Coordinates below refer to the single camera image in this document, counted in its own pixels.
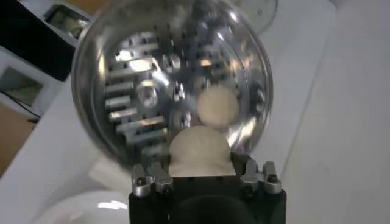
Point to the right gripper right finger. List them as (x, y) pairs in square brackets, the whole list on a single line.
[(262, 179)]

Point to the white electric cooker base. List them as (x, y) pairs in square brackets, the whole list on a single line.
[(106, 175)]

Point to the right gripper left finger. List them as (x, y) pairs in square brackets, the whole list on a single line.
[(152, 179)]

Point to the white round plate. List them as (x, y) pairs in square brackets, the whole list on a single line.
[(85, 210)]

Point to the white steamed baozi bun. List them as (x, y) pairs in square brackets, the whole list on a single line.
[(217, 105), (199, 152)]

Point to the perforated steel steamer basket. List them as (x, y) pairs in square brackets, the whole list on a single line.
[(122, 91)]

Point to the white box device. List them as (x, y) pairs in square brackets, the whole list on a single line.
[(30, 39)]

